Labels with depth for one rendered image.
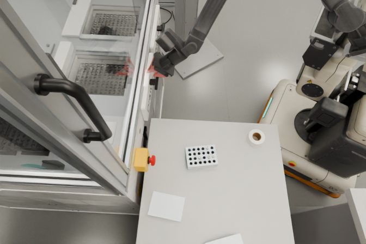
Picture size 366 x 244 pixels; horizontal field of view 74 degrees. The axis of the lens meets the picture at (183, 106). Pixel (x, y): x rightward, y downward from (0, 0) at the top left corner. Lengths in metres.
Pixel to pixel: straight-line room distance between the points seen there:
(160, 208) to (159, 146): 0.25
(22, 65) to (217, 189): 0.87
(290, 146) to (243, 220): 0.82
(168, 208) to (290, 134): 1.05
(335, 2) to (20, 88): 0.84
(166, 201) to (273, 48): 1.92
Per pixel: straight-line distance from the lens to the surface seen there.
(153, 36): 1.19
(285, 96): 1.91
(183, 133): 1.10
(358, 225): 1.25
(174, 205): 1.01
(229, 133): 1.12
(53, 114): 0.36
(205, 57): 2.28
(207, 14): 0.87
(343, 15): 0.92
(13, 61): 0.30
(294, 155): 1.73
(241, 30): 2.62
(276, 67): 2.41
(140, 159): 0.91
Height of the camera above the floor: 1.78
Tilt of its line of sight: 62 degrees down
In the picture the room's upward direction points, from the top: 2 degrees clockwise
